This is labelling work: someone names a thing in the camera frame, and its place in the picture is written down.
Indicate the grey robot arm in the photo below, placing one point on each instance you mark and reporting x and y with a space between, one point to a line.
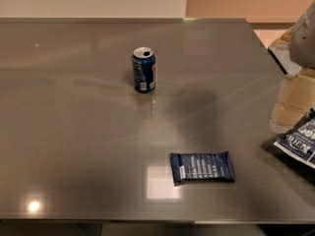
294 52

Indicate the blue pepsi can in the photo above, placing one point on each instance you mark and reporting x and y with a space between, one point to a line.
144 69

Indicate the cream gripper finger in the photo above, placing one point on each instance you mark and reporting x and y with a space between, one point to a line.
284 117
298 92

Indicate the blue white chip bag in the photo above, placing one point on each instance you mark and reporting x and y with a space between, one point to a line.
299 143

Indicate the blue rxbar blueberry wrapper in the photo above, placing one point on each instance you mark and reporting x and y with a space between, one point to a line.
202 166

